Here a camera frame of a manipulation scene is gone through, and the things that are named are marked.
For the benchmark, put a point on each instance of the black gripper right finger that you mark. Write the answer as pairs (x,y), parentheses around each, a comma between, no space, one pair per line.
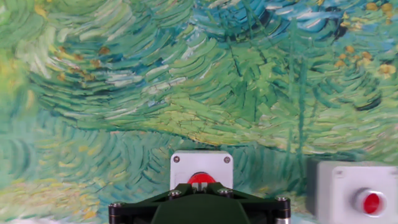
(267,211)

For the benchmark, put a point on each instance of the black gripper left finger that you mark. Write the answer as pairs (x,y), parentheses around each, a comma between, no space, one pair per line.
(133,211)

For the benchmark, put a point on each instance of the grey box small red button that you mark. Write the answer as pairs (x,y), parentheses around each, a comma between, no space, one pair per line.
(342,186)

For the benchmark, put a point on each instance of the white black-based box red button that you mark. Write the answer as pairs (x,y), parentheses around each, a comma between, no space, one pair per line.
(202,163)

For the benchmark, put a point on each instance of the painted landscape tablecloth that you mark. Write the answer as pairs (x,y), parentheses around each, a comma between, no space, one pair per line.
(186,77)

